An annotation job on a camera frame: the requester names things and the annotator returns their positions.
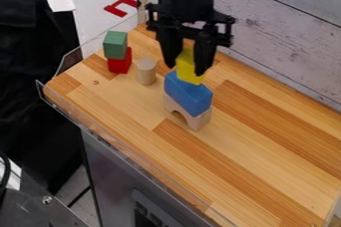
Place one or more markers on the wooden arch block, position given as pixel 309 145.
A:
pixel 188 116

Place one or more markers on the green cube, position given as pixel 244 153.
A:
pixel 115 44

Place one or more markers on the wooden cylinder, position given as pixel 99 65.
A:
pixel 146 71

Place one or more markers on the red cube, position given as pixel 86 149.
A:
pixel 120 63

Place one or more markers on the blue block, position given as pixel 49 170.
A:
pixel 188 94

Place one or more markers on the yellow cube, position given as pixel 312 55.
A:
pixel 188 66

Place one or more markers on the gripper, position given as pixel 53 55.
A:
pixel 188 22

